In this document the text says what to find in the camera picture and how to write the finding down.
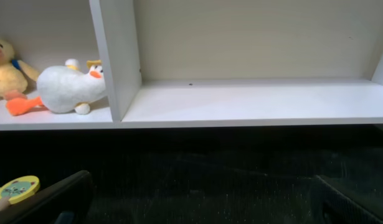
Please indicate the white shelf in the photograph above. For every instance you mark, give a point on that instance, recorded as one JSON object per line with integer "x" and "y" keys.
{"x": 241, "y": 99}

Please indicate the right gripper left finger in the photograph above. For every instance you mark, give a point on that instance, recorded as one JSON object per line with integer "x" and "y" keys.
{"x": 60, "y": 199}

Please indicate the yellow plush duck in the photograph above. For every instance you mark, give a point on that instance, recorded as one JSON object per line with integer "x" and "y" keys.
{"x": 7, "y": 77}

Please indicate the yellow rattle drum toy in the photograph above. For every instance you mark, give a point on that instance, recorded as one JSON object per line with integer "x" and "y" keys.
{"x": 18, "y": 189}

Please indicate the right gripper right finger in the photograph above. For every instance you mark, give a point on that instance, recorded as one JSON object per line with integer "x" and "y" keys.
{"x": 343, "y": 208}

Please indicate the white plush duck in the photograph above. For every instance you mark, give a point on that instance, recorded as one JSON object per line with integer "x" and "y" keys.
{"x": 66, "y": 88}

